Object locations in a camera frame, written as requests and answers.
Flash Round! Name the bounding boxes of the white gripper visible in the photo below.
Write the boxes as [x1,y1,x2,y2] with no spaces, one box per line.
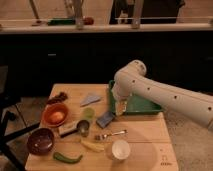
[112,83,130,116]

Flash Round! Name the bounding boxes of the grey-blue towel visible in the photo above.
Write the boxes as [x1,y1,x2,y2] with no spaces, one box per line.
[80,93,101,107]

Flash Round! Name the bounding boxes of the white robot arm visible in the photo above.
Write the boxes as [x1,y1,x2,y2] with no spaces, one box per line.
[112,60,213,131]

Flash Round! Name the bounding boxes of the orange fruit in bowl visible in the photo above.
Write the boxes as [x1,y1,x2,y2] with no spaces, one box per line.
[50,112,64,123]

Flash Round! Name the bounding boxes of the orange bowl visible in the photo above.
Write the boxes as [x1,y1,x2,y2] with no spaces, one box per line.
[42,103,68,127]

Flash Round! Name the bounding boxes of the purple bowl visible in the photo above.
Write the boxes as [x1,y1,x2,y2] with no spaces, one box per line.
[27,128,54,156]

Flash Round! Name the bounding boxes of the green plastic tray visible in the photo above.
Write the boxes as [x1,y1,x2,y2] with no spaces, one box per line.
[108,80,163,115]

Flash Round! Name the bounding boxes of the blue sponge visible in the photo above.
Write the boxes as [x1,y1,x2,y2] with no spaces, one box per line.
[96,111,115,128]

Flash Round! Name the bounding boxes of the light green cup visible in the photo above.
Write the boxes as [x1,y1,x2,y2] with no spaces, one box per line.
[81,107,95,123]

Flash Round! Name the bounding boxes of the silver fork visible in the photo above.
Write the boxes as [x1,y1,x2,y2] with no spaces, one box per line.
[94,130,127,141]

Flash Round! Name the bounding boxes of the metal measuring cup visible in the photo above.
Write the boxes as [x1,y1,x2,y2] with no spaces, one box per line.
[77,120,90,137]

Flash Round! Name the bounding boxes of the dark red grapes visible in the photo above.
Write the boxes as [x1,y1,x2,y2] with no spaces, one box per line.
[47,92,68,105]

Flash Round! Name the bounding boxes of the green chili pepper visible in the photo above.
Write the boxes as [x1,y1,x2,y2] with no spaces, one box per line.
[53,152,82,164]

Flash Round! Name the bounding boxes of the red object on counter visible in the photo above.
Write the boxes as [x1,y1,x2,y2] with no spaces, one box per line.
[83,17,94,25]

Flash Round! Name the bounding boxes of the green object on counter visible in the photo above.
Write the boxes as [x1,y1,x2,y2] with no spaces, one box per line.
[47,18,75,26]

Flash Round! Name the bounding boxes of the black chair frame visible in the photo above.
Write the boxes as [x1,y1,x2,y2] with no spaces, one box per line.
[0,64,41,171]

